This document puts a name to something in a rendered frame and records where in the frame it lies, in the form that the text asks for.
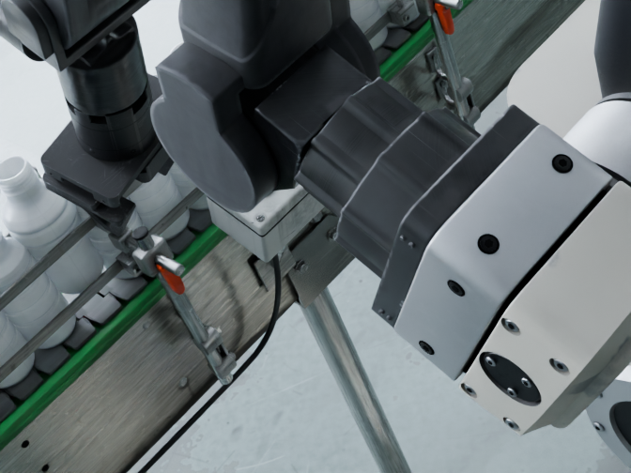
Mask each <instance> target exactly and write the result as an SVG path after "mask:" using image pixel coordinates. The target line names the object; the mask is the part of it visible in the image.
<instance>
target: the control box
mask: <svg viewBox="0 0 631 473"><path fill-rule="evenodd" d="M207 199H208V207H209V211H210V215H211V219H212V222H213V223H214V224H215V225H216V226H218V227H219V228H220V229H222V230H223V231H224V232H226V233H227V234H228V235H230V236H231V237H232V238H234V239H235V240H236V241H237V242H238V243H240V244H241V245H242V246H244V247H245V248H246V249H248V250H249V251H250V252H252V253H253V254H255V255H256V256H257V257H258V258H257V259H256V260H255V261H254V262H253V265H254V268H255V270H256V272H257V273H258V275H259V277H260V279H261V281H262V283H263V284H264V286H265V288H266V290H267V291H269V290H270V289H271V288H272V287H273V286H274V285H275V300H274V307H273V312H272V317H271V319H270V322H269V326H268V329H267V331H266V333H265V335H264V337H263V339H262V341H261V342H260V344H259V345H258V347H257V348H256V349H255V350H254V352H253V353H252V354H251V355H250V356H249V357H248V359H247V360H246V361H245V362H244V363H243V364H242V365H241V366H240V367H239V368H238V369H237V370H236V372H235V373H234V374H233V380H232V381H231V382H230V383H229V384H227V385H222V386H221V387H220V388H219V389H218V390H217V391H216V392H215V393H214V394H213V396H212V397H211V398H210V399H209V400H208V401H207V402H206V403H205V404H204V405H203V406H202V407H201V408H200V409H199V410H198V411H197V412H196V413H195V414H194V415H193V416H192V417H191V418H190V419H189V420H188V421H187V422H186V423H185V424H184V425H183V426H182V427H181V428H180V429H179V431H178V432H177V433H176V434H175V435H174V436H173V437H172V438H171V439H170V440H169V441H168V442H167V443H166V444H165V445H164V446H163V447H162V448H161V449H160V450H159V451H158V452H157V453H156V454H155V455H154V456H153V457H152V458H151V459H150V460H149V461H148V462H147V463H146V464H145V465H144V466H143V467H142V468H141V469H140V470H139V471H138V472H137V473H147V471H148V470H149V469H150V468H151V467H152V466H153V465H154V464H155V463H156V462H157V461H158V460H159V459H160V458H161V457H162V456H163V455H164V454H165V453H166V452H167V451H168V450H169V449H170V448H171V447H172V446H173V445H174V444H175V443H176V442H177V441H178V440H179V439H180V438H181V437H182V436H183V435H184V434H185V433H186V432H187V431H188V429H189V428H190V427H191V426H192V425H193V424H194V423H195V422H196V421H197V420H198V419H199V418H200V417H201V416H202V415H203V414H204V413H205V412H206V411H207V410H208V409H209V408H210V407H211V406H212V405H213V404H214V403H215V402H216V401H217V399H218V398H219V397H220V396H221V395H222V394H223V393H224V392H225V391H226V390H227V389H228V388H229V387H230V386H231V385H232V384H233V383H234V382H235V381H236V380H237V379H238V378H239V376H240V375H241V374H242V373H243V372H244V371H245V370H246V369H247V368H248V367H249V366H250V365H251V364H252V362H253V361H254V360H255V359H256V358H257V356H258V355H259V354H260V352H261V351H262V350H263V348H264V347H265V345H266V343H267V342H268V340H269V337H270V335H271V333H272V332H273V329H274V327H275V324H276V321H277V317H278V313H279V309H280V303H281V293H282V278H283V276H284V275H285V274H286V273H287V272H288V271H289V270H290V269H291V268H292V267H293V266H294V265H296V262H295V260H294V258H293V256H292V254H291V252H290V250H289V248H288V246H287V243H288V242H289V241H290V240H291V239H292V238H293V237H294V236H295V235H296V234H297V233H298V232H299V231H300V230H301V229H302V228H303V227H304V226H305V225H306V224H307V223H308V222H309V221H310V220H311V219H312V218H313V217H314V216H315V215H316V214H317V213H318V212H319V211H320V210H321V209H322V208H324V206H323V205H322V204H321V203H319V202H318V201H317V200H316V198H314V197H313V196H312V195H311V194H310V193H308V192H307V191H306V190H304V189H303V186H301V185H300V184H299V185H298V186H297V187H296V188H295V189H290V190H281V191H272V192H271V193H270V194H269V195H268V196H267V197H265V198H264V199H263V200H262V201H261V202H260V203H259V204H258V205H257V206H256V207H255V208H254V209H252V210H251V211H250V212H247V213H240V212H236V211H233V210H230V209H228V208H226V207H224V206H221V205H220V204H218V203H216V202H215V201H213V200H212V199H211V198H209V197H208V196H207Z"/></svg>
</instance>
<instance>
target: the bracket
mask: <svg viewBox="0 0 631 473"><path fill-rule="evenodd" d="M415 2H416V5H417V8H418V11H419V13H422V14H424V15H428V16H429V20H430V22H431V25H432V29H433V32H434V35H435V39H436V42H437V45H438V48H439V53H438V49H437V47H436V46H434V47H433V48H432V49H431V50H430V51H429V52H428V53H427V54H426V58H427V61H428V64H429V67H430V70H431V72H432V73H434V72H436V73H437V75H438V76H439V77H438V78H437V79H436V80H435V81H434V83H435V86H436V89H437V92H438V95H439V99H443V98H444V99H445V101H446V102H447V104H448V105H450V106H453V107H455V108H456V110H457V114H456V115H457V116H458V117H460V118H461V119H462V120H463V121H465V122H466V123H467V124H469V125H470V126H471V127H472V128H474V129H475V127H474V124H475V123H476V122H477V121H478V120H479V119H480V117H481V113H480V110H479V107H478V106H477V105H475V103H474V100H473V96H472V94H471V92H472V91H473V85H472V81H471V80H470V79H469V78H466V77H463V76H460V74H459V70H458V67H457V64H456V61H455V57H454V51H453V48H452V44H451V41H450V38H449V35H452V34H453V33H454V22H453V18H452V13H451V10H450V8H454V9H458V10H459V9H461V8H462V7H463V1H462V0H415ZM386 11H388V12H389V13H390V16H391V19H392V20H391V21H390V23H394V24H398V25H401V26H406V25H407V24H408V23H409V22H410V21H411V20H412V19H413V18H414V17H415V16H416V15H417V14H418V13H417V10H416V8H415V4H414V1H411V0H395V1H394V2H393V3H392V4H391V5H390V6H389V7H388V8H387V9H386ZM439 54H440V57H441V60H442V64H443V67H444V70H445V73H446V74H444V73H443V72H442V70H441V68H440V66H441V62H440V58H439ZM447 81H448V83H449V87H448V84H447ZM92 219H93V218H92ZM93 220H94V219H93ZM94 222H95V224H97V225H96V227H98V228H100V229H101V230H102V231H104V232H106V233H108V237H109V238H110V240H111V242H112V243H113V245H114V246H115V247H116V248H117V249H119V250H121V251H122V253H121V254H119V255H118V256H117V257H116V258H115V259H116V260H118V261H119V262H120V264H121V266H123V270H125V271H126V272H128V273H130V274H131V275H132V276H134V277H135V278H136V277H137V276H138V275H139V274H141V273H142V272H144V273H145V274H146V275H148V276H149V277H154V276H155V275H156V276H157V278H158V279H159V281H160V283H161V284H162V287H163V288H164V290H165V292H166V293H167V295H168V297H169V298H170V299H171V301H172V303H173V304H174V306H175V308H176V309H177V312H178V313H179V315H180V317H181V318H182V320H183V322H184V323H185V325H186V327H187V328H188V330H189V332H190V333H191V335H192V336H193V342H194V344H195V345H196V347H197V348H198V349H199V350H200V351H201V352H202V353H203V355H204V356H205V358H206V360H207V361H208V367H209V369H210V370H211V371H212V372H213V373H214V374H215V375H216V376H217V378H218V379H219V381H220V383H221V384H222V385H227V384H229V383H230V382H231V381H232V380H233V375H232V374H231V372H232V371H233V370H234V369H235V368H236V367H237V363H236V361H235V358H236V355H235V354H234V353H233V352H231V351H227V349H226V347H225V346H224V344H223V338H222V336H221V334H222V331H221V330H220V329H219V328H218V327H216V326H215V327H214V328H213V327H211V326H206V325H204V324H203V323H202V321H201V319H200V318H199V316H198V315H197V314H196V312H195V310H194V309H193V307H192V304H191V303H190V301H189V299H188V297H187V296H186V294H185V292H184V291H185V286H184V283H183V281H182V280H181V278H180V275H182V274H183V272H184V270H185V267H184V266H183V265H181V264H180V263H178V262H176V261H175V260H173V258H174V254H173V253H172V251H171V249H170V248H169V246H168V244H167V242H166V241H165V239H164V238H163V237H161V236H158V235H157V234H153V235H150V233H149V232H148V229H147V228H146V227H144V226H140V227H138V228H136V229H135V230H134V231H132V230H131V229H130V228H129V227H127V226H126V228H125V230H124V231H123V233H122V235H121V236H117V235H115V234H113V233H111V232H109V231H107V230H106V229H104V228H103V227H102V226H101V225H100V224H99V223H98V222H97V221H95V220H94ZM217 347H219V349H218V348H217Z"/></svg>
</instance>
